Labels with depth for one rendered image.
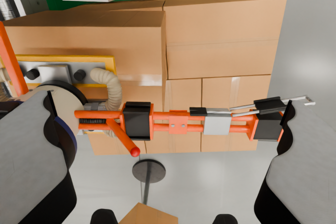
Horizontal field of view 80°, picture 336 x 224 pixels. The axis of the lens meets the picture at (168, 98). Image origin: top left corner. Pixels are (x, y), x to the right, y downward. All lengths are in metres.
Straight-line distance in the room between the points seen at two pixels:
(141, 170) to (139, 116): 2.00
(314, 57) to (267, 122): 1.53
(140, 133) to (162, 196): 2.41
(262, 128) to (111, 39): 0.54
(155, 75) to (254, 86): 0.72
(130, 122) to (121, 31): 0.32
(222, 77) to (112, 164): 1.77
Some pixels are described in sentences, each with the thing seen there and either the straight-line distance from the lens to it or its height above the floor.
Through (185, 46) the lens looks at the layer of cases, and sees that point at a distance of 1.13.
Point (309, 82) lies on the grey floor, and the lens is 2.17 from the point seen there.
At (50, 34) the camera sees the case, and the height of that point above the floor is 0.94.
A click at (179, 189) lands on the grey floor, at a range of 2.82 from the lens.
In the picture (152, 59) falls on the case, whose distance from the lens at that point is 0.73.
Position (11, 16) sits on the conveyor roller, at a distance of 1.38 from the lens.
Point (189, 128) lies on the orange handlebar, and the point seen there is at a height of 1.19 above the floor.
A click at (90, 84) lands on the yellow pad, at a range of 0.68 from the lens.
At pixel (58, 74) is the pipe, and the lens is 0.67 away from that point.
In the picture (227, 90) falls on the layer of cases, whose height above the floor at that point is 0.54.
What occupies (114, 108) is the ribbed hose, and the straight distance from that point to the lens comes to 0.61.
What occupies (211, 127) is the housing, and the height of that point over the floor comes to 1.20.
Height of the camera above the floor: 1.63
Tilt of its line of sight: 60 degrees down
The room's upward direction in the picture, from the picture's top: 177 degrees counter-clockwise
